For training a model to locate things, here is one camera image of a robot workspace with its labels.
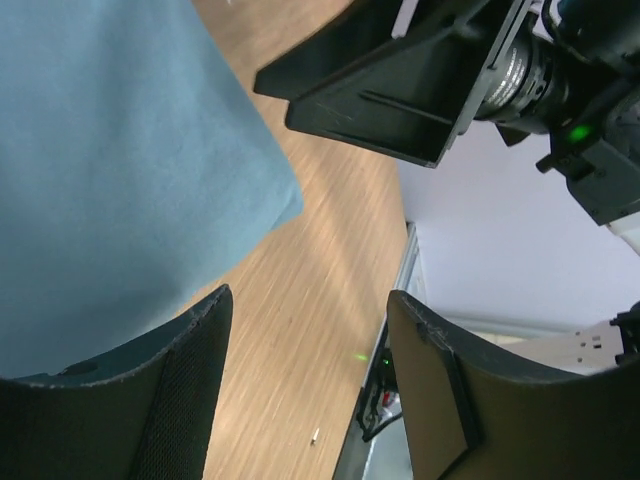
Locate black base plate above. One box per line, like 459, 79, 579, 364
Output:
332, 321, 402, 479

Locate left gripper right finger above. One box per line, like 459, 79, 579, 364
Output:
387, 290, 639, 479

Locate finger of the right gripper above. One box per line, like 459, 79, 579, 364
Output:
252, 0, 451, 101
285, 26, 494, 168

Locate grey-blue t-shirt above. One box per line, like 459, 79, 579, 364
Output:
1, 1, 303, 379

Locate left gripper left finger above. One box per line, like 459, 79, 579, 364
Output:
1, 285, 233, 479

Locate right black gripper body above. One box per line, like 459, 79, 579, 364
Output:
459, 1, 570, 135

